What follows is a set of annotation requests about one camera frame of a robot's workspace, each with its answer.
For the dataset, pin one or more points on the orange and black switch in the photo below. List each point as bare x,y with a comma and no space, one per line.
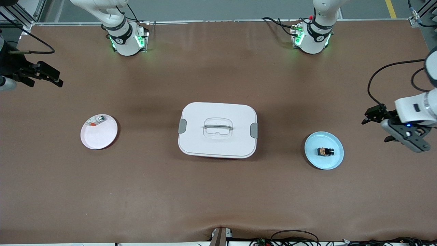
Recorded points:
325,151

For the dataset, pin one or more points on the pink round plate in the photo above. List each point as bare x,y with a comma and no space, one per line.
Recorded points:
99,136

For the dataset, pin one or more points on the aluminium frame corner post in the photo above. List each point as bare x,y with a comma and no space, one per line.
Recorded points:
26,27
414,21

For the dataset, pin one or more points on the light blue round plate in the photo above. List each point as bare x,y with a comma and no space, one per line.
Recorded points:
324,162

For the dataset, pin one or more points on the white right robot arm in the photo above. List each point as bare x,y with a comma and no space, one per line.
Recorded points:
124,41

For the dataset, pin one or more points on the brown camera mount post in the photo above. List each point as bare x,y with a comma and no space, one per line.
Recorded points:
218,237

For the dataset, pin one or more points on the white lidded storage box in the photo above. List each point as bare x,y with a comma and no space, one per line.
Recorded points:
218,140

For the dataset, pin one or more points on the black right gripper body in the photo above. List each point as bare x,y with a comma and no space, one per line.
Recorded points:
13,65

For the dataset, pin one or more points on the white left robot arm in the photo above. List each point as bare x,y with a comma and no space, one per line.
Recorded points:
418,109

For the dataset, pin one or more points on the green and white switch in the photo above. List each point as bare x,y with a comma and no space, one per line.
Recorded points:
100,119

